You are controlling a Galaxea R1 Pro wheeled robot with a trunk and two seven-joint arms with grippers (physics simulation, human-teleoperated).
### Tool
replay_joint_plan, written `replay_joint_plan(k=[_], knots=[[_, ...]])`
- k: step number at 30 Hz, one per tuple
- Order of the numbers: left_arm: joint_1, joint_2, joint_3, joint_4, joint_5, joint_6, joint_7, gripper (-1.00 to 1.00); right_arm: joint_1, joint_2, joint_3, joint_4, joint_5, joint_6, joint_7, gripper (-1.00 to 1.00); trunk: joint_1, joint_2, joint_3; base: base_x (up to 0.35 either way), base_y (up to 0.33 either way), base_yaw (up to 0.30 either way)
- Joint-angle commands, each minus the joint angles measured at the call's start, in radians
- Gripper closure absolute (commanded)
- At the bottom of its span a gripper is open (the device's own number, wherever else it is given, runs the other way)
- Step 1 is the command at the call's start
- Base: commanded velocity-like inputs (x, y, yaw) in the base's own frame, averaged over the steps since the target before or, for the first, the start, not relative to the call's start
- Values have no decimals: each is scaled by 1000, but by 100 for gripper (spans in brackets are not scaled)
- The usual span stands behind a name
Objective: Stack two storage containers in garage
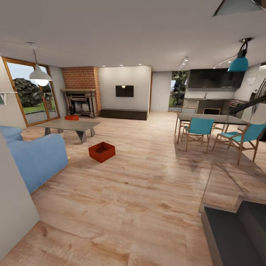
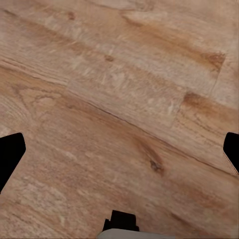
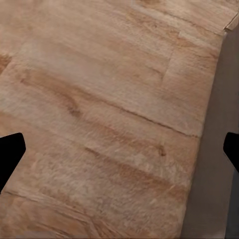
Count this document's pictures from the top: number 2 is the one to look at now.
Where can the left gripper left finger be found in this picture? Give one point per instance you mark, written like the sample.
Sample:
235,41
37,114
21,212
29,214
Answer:
12,149

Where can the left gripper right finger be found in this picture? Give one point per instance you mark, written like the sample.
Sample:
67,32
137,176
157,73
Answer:
231,148

